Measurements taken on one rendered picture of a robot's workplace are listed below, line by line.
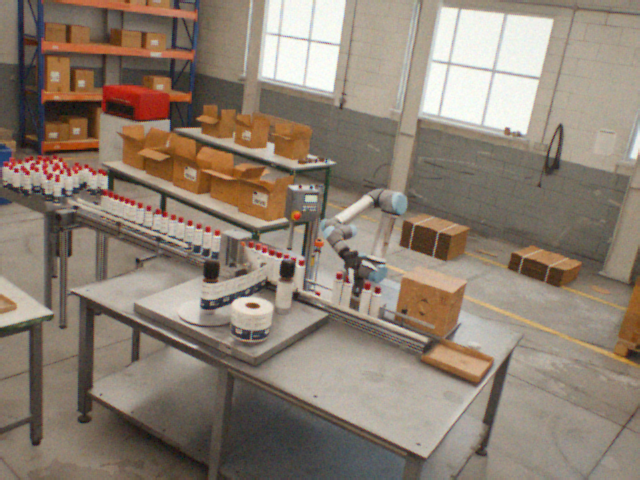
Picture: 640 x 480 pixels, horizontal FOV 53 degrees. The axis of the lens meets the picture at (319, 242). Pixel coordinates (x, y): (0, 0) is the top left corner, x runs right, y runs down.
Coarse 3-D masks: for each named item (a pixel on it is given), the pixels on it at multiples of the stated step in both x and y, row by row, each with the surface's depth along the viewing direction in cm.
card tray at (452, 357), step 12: (444, 348) 342; (456, 348) 342; (468, 348) 339; (432, 360) 323; (444, 360) 329; (456, 360) 331; (468, 360) 333; (480, 360) 335; (492, 360) 329; (456, 372) 317; (468, 372) 314; (480, 372) 322
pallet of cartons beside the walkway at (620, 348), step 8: (632, 296) 549; (632, 304) 550; (632, 312) 551; (624, 320) 556; (632, 320) 552; (624, 328) 557; (632, 328) 553; (624, 336) 559; (632, 336) 554; (616, 344) 559; (624, 344) 555; (632, 344) 552; (616, 352) 560; (624, 352) 556
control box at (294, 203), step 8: (288, 192) 366; (296, 192) 361; (304, 192) 363; (312, 192) 365; (288, 200) 367; (296, 200) 363; (288, 208) 367; (296, 208) 364; (288, 216) 367; (304, 216) 368; (312, 216) 370
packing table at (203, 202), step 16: (112, 176) 641; (128, 176) 611; (144, 176) 610; (160, 192) 592; (176, 192) 573; (160, 208) 705; (208, 208) 544; (224, 208) 547; (240, 224) 530; (256, 224) 517; (272, 224) 524; (288, 224) 548; (304, 240) 576; (304, 256) 580
